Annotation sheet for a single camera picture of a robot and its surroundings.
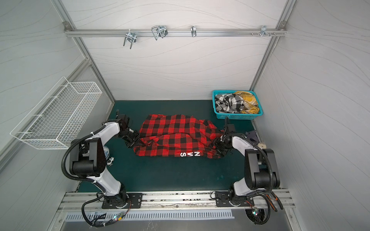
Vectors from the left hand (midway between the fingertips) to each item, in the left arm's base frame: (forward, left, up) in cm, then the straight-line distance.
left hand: (146, 139), depth 90 cm
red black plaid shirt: (+6, -20, -3) cm, 21 cm away
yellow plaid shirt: (+29, -72, +3) cm, 78 cm away
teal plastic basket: (+22, -59, -1) cm, 63 cm away
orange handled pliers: (-32, -71, -5) cm, 77 cm away
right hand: (-1, -43, -3) cm, 44 cm away
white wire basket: (-7, +37, +26) cm, 46 cm away
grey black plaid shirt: (+32, -57, +2) cm, 65 cm away
